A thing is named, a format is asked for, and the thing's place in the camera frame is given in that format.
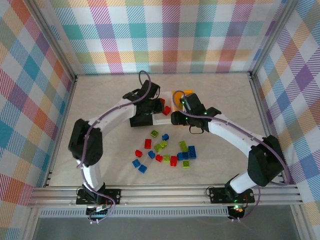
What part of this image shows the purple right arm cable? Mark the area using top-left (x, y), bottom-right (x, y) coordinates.
top-left (173, 90), bottom-right (291, 222)

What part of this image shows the black plastic storage bin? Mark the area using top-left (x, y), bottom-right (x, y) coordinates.
top-left (129, 109), bottom-right (154, 129)

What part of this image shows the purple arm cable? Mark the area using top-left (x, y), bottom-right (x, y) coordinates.
top-left (173, 90), bottom-right (291, 222)
top-left (76, 70), bottom-right (154, 225)

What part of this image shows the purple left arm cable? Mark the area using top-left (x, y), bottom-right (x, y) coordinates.
top-left (76, 70), bottom-right (154, 225)

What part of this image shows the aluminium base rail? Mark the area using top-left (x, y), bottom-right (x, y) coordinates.
top-left (27, 184), bottom-right (305, 209)

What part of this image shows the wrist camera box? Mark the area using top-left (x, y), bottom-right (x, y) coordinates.
top-left (180, 92), bottom-right (201, 112)
top-left (142, 81), bottom-right (161, 101)

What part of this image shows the aluminium frame post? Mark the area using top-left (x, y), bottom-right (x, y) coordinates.
top-left (29, 0), bottom-right (78, 80)
top-left (249, 0), bottom-right (301, 80)

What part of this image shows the yellow plastic storage bin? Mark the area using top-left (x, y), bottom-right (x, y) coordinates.
top-left (171, 89), bottom-right (195, 113)

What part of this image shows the aluminium side rail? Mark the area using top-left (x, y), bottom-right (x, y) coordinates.
top-left (248, 73), bottom-right (289, 186)
top-left (43, 74), bottom-right (79, 188)

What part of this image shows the plaid backdrop panel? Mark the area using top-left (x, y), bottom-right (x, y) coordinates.
top-left (252, 0), bottom-right (320, 240)
top-left (37, 0), bottom-right (296, 76)
top-left (0, 0), bottom-right (76, 240)

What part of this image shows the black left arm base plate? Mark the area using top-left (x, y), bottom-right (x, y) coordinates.
top-left (75, 188), bottom-right (122, 205)

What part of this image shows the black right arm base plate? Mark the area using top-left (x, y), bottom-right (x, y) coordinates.
top-left (208, 185), bottom-right (256, 204)

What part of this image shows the grey slotted cable duct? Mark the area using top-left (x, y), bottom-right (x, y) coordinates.
top-left (39, 208), bottom-right (230, 218)

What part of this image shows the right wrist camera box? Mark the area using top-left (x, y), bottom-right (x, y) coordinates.
top-left (180, 92), bottom-right (201, 112)

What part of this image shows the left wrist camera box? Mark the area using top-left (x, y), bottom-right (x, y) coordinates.
top-left (142, 81), bottom-right (161, 101)

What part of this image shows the white plastic storage bin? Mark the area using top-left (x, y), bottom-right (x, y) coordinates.
top-left (152, 91), bottom-right (175, 126)

